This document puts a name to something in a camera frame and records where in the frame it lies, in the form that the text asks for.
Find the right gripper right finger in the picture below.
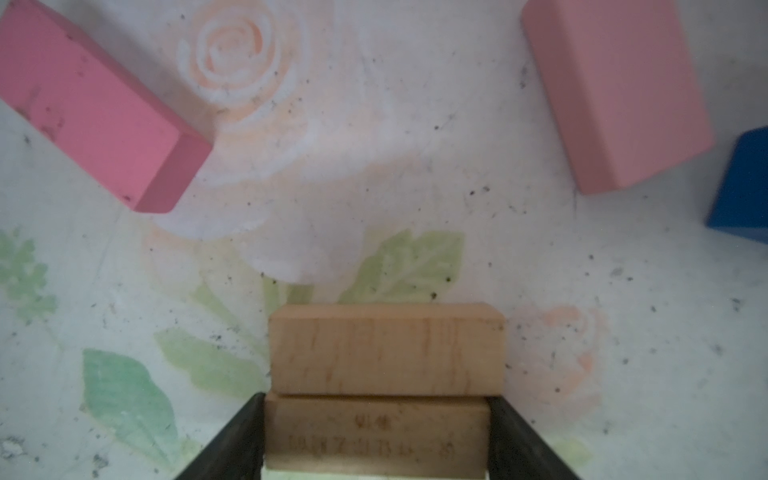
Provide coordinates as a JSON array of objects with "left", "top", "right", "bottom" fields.
[{"left": 486, "top": 396, "right": 579, "bottom": 480}]

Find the blue cube block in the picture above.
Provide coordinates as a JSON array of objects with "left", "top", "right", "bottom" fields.
[{"left": 705, "top": 126, "right": 768, "bottom": 244}]

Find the hot pink rectangular block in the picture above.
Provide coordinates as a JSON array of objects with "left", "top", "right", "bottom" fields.
[{"left": 1, "top": 1, "right": 213, "bottom": 214}]

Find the natural wood block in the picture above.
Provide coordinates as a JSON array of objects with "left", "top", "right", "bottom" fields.
[
  {"left": 265, "top": 392, "right": 490, "bottom": 479},
  {"left": 268, "top": 303, "right": 506, "bottom": 397}
]

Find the light pink rectangular block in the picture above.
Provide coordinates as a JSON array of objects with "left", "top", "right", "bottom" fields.
[{"left": 521, "top": 0, "right": 715, "bottom": 195}]

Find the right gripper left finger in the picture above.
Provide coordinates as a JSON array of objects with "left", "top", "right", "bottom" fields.
[{"left": 176, "top": 392, "right": 266, "bottom": 480}]

